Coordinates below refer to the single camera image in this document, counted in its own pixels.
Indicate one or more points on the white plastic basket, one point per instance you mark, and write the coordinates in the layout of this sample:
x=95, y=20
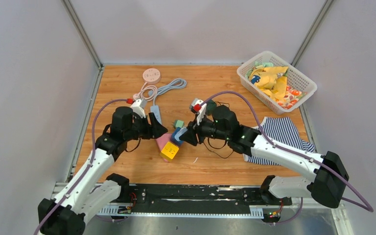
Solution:
x=295, y=79

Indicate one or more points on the blue striped shirt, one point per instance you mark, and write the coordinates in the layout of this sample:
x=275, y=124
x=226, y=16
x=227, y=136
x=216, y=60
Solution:
x=283, y=130

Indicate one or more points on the round pink power socket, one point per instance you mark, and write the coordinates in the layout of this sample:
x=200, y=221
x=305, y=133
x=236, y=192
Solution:
x=151, y=76

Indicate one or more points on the blue cube power socket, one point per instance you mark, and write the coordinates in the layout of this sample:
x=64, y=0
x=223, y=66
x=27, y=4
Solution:
x=175, y=139

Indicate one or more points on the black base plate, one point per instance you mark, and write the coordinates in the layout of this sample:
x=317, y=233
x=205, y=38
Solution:
x=200, y=200

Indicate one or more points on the yellow cloth in basket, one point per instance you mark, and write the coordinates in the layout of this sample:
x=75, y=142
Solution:
x=272, y=81

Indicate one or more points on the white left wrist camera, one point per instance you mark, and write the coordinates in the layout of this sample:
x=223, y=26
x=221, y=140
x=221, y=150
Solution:
x=138, y=107

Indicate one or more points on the dark green cube socket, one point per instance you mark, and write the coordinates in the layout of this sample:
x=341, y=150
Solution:
x=210, y=106

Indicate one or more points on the light blue power strip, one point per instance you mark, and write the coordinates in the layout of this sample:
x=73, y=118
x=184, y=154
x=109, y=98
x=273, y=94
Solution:
x=156, y=111

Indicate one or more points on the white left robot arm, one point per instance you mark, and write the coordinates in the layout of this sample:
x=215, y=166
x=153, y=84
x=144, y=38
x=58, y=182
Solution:
x=80, y=200

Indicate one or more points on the pink triangular power socket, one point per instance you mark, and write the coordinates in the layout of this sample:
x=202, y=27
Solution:
x=163, y=140

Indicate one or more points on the green USB charger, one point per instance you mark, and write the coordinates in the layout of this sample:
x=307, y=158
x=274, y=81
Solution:
x=178, y=124

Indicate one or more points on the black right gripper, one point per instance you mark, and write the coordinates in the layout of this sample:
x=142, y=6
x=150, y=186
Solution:
x=190, y=136

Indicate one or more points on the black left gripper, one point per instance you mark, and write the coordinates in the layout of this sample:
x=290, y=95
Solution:
x=153, y=130

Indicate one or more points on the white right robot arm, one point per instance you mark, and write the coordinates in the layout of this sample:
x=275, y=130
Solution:
x=322, y=177

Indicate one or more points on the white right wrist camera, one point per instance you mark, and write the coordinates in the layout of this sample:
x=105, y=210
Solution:
x=199, y=108

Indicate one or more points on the floral cloth in basket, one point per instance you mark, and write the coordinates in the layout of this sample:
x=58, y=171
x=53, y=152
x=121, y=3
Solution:
x=290, y=98

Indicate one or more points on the light blue small charger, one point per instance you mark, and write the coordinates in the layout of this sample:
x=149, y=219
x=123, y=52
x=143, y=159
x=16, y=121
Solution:
x=182, y=131

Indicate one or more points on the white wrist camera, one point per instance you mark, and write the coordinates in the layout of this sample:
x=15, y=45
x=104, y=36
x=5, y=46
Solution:
x=138, y=107
x=199, y=108

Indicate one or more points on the yellow cube power socket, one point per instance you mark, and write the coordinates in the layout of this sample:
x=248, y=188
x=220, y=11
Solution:
x=169, y=151

